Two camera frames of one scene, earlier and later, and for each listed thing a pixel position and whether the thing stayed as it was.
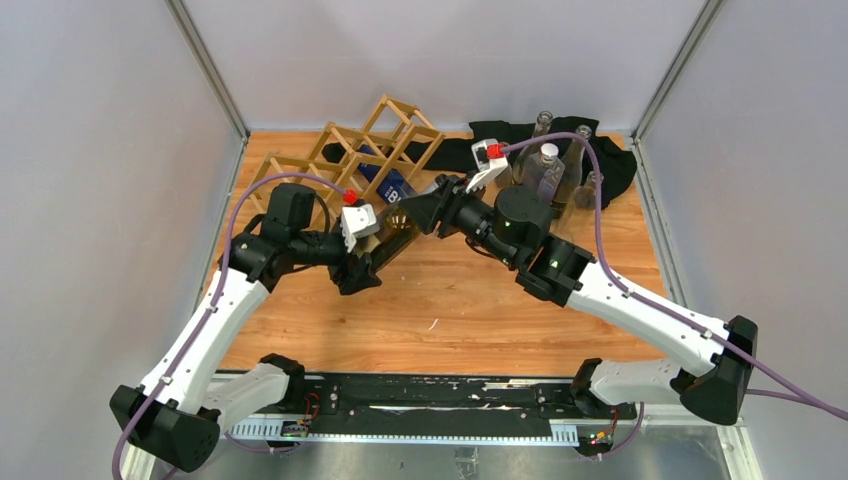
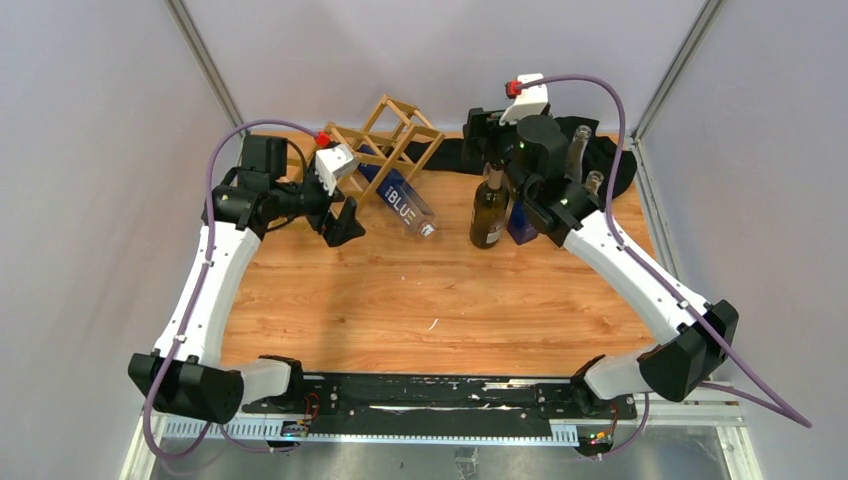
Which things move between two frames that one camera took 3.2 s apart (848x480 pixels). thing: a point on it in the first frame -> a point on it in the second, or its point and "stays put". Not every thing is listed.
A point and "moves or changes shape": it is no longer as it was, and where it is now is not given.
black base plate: [441, 400] stays put
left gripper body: [342, 273] -> [319, 210]
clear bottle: [585, 196] stays put
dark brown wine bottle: [398, 231] moves or changes shape
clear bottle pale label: [570, 187] stays put
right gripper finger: [423, 209] -> [475, 139]
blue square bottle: [393, 188] stays put
